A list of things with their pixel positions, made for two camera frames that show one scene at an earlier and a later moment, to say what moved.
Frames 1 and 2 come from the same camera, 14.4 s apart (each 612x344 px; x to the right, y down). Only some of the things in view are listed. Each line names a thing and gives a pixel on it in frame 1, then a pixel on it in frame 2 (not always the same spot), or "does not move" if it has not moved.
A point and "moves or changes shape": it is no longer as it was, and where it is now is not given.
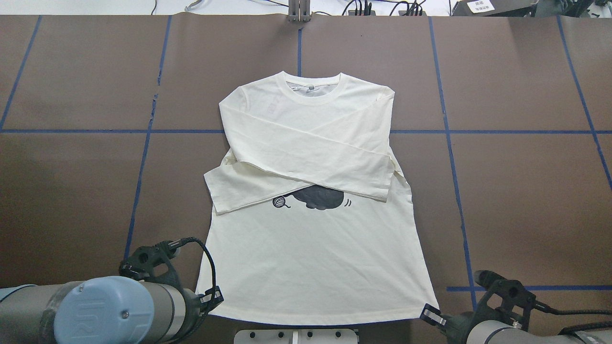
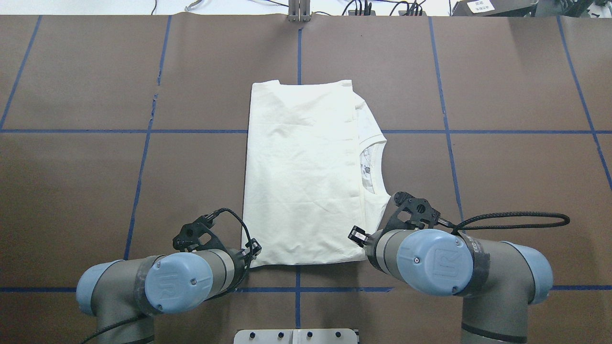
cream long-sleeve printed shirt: (311, 218) moves or changes shape
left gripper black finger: (210, 304) → (255, 246)
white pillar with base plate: (296, 336) does not move
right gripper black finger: (433, 315) → (358, 235)
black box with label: (494, 8) does not move
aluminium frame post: (299, 11) does not move
